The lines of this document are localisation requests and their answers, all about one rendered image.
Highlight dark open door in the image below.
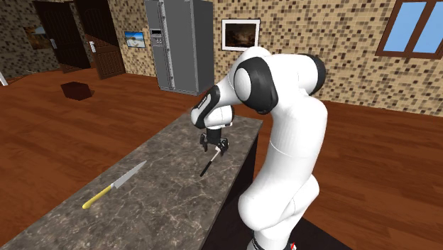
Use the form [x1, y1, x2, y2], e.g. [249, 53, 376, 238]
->
[32, 0, 92, 75]

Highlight black-handled knife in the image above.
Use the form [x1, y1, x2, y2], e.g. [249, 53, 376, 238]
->
[199, 146, 222, 178]

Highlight dark brown box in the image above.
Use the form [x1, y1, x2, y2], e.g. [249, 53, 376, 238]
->
[60, 81, 94, 102]

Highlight small blue wall picture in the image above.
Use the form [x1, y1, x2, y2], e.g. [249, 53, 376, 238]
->
[124, 31, 146, 49]

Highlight white-framed dark wall picture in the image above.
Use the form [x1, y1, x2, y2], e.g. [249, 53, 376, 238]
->
[221, 18, 261, 53]

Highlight yellow-handled knife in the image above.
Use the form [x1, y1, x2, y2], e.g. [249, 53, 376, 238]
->
[82, 160, 148, 210]

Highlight brown-framed window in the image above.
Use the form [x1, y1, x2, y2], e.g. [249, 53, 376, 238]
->
[375, 0, 443, 60]

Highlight grey refrigerator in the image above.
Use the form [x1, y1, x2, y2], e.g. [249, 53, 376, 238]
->
[143, 0, 215, 97]

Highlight orange landscape wall picture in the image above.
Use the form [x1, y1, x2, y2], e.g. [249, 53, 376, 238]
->
[23, 25, 50, 50]

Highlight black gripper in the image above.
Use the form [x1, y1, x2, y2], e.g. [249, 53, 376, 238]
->
[199, 127, 229, 156]

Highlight brown wooden door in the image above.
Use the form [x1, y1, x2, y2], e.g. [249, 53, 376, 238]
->
[74, 0, 126, 81]

